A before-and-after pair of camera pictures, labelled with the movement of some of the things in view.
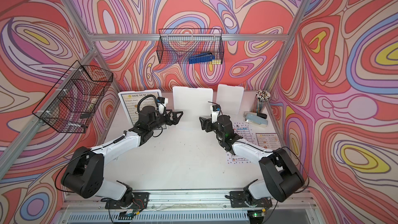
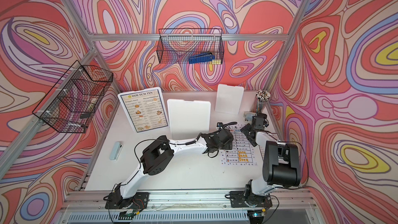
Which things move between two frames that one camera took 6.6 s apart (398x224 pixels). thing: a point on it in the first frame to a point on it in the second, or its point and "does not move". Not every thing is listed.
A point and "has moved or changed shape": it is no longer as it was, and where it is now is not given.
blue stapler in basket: (200, 58) does not move
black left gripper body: (165, 120) to (228, 146)
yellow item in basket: (215, 61) does not move
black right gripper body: (210, 126) to (247, 128)
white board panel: (230, 98) does not move
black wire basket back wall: (175, 46) does not move
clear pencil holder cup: (261, 97) does not move
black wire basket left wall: (72, 101) does not move
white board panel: (194, 102) has moved or changed shape
